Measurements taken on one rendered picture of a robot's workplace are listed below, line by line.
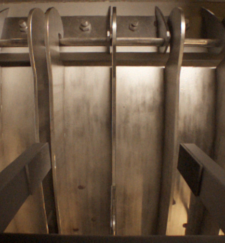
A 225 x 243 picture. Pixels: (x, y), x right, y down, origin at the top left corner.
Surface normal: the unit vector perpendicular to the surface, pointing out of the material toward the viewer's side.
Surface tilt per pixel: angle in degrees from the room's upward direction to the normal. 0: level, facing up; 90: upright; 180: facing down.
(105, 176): 5
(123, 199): 1
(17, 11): 34
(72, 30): 29
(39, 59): 90
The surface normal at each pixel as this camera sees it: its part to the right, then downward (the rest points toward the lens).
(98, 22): -0.01, -0.24
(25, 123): -0.01, 0.09
